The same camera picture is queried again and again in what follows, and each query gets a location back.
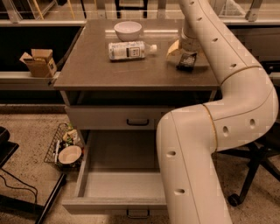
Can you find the closed grey top drawer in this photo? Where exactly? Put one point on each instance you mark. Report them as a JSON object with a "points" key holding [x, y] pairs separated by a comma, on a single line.
{"points": [[115, 117]]}

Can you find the white bowl in basket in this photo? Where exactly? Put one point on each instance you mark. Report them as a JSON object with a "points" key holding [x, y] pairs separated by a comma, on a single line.
{"points": [[70, 154]]}

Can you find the open cardboard box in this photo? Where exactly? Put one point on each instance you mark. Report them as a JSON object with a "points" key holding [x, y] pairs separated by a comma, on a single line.
{"points": [[40, 63]]}

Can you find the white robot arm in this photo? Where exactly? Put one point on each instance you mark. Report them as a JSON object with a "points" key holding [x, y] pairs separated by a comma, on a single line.
{"points": [[187, 137]]}

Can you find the open grey middle drawer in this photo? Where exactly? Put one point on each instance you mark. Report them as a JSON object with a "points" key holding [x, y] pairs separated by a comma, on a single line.
{"points": [[119, 174]]}

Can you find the white ceramic bowl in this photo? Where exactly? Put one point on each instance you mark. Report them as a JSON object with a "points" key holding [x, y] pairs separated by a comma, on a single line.
{"points": [[128, 30]]}

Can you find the grey drawer cabinet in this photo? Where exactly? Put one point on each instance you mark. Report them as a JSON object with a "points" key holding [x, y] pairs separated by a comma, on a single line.
{"points": [[90, 78]]}

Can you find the black stand base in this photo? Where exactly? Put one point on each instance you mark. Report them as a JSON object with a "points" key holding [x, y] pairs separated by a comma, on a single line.
{"points": [[7, 149]]}

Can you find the black office chair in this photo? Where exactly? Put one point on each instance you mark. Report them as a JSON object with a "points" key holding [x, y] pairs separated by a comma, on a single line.
{"points": [[258, 154]]}

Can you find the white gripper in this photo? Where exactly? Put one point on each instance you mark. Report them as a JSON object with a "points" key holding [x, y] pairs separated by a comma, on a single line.
{"points": [[191, 44]]}

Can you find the wire basket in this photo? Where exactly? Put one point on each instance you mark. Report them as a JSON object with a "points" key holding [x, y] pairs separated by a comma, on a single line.
{"points": [[56, 146]]}

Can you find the white plastic bottle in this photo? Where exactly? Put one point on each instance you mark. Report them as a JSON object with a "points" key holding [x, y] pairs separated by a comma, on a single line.
{"points": [[133, 50]]}

